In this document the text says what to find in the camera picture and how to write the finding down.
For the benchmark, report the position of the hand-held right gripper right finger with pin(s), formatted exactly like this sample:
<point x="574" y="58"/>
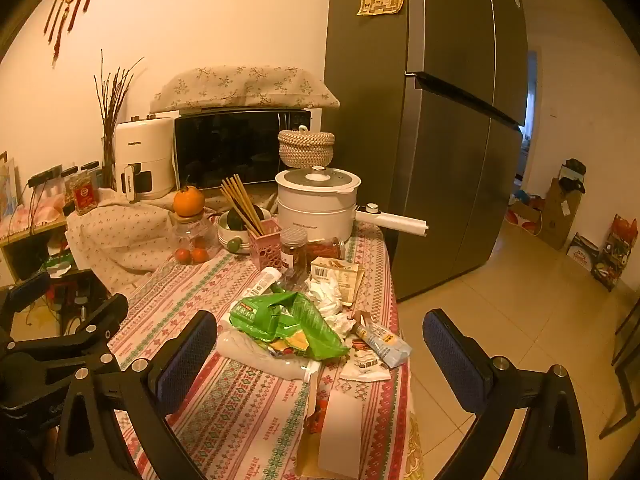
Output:
<point x="452" y="360"/>

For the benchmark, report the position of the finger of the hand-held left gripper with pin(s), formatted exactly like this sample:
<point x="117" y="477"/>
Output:
<point x="25" y="290"/>
<point x="100" y="317"/>

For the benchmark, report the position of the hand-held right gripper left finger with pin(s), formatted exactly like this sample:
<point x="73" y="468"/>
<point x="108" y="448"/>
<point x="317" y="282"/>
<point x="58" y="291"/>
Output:
<point x="185" y="360"/>

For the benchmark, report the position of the blue white snack wrapper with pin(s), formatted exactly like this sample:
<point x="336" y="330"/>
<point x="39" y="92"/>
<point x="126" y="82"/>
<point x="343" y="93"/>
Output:
<point x="385" y="347"/>

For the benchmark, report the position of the white labelled plastic bottle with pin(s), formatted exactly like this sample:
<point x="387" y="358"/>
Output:
<point x="264" y="282"/>

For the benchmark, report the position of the green plastic bag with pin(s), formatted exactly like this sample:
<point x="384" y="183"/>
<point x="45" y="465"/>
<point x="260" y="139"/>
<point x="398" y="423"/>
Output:
<point x="310" y="330"/>

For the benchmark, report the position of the wooden shelf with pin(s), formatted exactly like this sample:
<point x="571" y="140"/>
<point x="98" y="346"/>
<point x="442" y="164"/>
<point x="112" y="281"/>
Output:
<point x="30" y="232"/>

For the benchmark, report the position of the red green patterned tablecloth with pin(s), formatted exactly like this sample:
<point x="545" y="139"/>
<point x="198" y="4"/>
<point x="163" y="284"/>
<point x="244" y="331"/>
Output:
<point x="240" y="410"/>

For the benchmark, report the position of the pink cloth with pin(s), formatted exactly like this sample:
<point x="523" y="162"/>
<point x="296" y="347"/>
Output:
<point x="35" y="215"/>

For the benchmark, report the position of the cream floral cloth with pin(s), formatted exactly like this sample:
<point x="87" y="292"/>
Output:
<point x="125" y="240"/>

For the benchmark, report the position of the white snack packet red print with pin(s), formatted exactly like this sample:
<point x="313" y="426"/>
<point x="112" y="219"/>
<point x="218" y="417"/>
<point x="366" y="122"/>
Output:
<point x="365" y="362"/>

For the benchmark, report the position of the small red tomato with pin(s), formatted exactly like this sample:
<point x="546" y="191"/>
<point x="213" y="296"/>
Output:
<point x="183" y="256"/>
<point x="201" y="255"/>

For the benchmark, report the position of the cardboard picture board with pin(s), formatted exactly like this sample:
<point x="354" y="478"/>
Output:
<point x="9" y="185"/>

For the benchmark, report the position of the red tea tin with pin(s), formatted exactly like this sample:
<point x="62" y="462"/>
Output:
<point x="84" y="195"/>

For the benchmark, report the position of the black lidded storage container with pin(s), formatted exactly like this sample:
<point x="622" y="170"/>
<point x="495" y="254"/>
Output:
<point x="90" y="165"/>
<point x="42" y="179"/>
<point x="69" y="170"/>

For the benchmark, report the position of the glass jar with wooden lid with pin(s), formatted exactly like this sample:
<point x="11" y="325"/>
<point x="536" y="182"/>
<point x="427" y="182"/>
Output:
<point x="190" y="235"/>

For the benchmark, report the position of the white ceramic bowl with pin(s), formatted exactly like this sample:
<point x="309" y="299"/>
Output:
<point x="227" y="235"/>

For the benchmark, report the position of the white paper card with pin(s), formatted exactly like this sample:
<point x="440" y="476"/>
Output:
<point x="340" y="430"/>

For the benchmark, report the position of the pink chopstick holder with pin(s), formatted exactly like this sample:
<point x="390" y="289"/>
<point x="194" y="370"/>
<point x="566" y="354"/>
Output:
<point x="265" y="250"/>

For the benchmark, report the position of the beige printed food packet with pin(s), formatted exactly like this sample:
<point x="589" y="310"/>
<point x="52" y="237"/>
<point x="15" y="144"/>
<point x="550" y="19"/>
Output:
<point x="340" y="275"/>

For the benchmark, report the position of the tan printed paper bag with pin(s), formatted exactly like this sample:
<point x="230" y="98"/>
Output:
<point x="305" y="440"/>

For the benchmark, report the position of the orange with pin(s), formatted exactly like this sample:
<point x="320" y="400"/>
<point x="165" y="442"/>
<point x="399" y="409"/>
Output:
<point x="189" y="201"/>

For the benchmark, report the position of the dark green avocado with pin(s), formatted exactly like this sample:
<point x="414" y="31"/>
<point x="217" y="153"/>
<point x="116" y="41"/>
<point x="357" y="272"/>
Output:
<point x="235" y="219"/>

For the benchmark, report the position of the glass jar with checkered lid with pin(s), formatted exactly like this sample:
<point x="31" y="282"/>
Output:
<point x="292" y="255"/>

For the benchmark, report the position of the glass vase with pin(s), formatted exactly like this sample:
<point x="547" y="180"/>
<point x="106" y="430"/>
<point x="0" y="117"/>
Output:
<point x="108" y="160"/>

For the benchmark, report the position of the red white box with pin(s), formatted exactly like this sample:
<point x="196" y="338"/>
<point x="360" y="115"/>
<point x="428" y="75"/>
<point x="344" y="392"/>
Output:
<point x="525" y="217"/>

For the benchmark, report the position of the bundle of wooden chopsticks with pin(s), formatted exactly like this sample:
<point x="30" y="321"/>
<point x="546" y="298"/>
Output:
<point x="240" y="205"/>

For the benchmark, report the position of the jar of red berries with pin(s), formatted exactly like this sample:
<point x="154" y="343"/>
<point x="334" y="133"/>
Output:
<point x="325" y="249"/>

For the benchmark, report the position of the white red printed bag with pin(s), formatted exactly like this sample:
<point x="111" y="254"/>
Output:
<point x="584" y="252"/>

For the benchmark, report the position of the white air fryer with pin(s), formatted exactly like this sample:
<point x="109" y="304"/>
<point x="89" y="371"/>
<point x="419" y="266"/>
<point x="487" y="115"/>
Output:
<point x="145" y="150"/>

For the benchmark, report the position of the brown cardboard box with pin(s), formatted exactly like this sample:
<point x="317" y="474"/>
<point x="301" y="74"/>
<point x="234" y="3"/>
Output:
<point x="557" y="215"/>

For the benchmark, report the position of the white electric cooking pot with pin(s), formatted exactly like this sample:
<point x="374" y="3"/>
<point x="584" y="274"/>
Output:
<point x="310" y="215"/>

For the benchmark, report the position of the grey refrigerator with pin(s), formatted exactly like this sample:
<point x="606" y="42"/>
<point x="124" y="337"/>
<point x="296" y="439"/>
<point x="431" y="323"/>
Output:
<point x="450" y="160"/>

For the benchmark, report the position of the dried twig bundle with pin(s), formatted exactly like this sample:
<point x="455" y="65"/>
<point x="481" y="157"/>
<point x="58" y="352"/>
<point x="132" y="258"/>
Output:
<point x="112" y="105"/>

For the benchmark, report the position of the black microwave oven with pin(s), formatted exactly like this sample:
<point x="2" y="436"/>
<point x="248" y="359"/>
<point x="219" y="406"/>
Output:
<point x="225" y="150"/>

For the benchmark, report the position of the glass pot lid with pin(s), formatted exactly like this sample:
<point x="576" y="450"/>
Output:
<point x="340" y="180"/>

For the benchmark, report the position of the woven lidded basket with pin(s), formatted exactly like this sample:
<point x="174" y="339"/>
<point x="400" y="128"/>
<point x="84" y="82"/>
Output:
<point x="306" y="150"/>

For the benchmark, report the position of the floral appliance cover cloth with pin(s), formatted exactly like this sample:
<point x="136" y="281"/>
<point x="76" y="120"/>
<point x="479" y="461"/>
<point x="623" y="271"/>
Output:
<point x="240" y="85"/>

